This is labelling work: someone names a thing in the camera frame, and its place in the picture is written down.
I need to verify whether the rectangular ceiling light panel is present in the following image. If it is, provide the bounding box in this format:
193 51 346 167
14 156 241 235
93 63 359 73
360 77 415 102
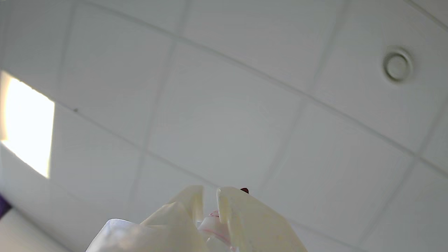
0 70 56 180

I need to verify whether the round ceiling vent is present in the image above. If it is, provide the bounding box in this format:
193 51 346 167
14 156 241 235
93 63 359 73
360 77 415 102
382 47 414 84

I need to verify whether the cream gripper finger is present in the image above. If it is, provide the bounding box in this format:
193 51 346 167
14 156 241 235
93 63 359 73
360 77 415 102
216 187 309 252
105 185 212 252

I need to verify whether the white red whiteboard marker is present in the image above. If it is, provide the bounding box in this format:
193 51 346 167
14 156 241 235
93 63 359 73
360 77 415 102
198 188 250 252

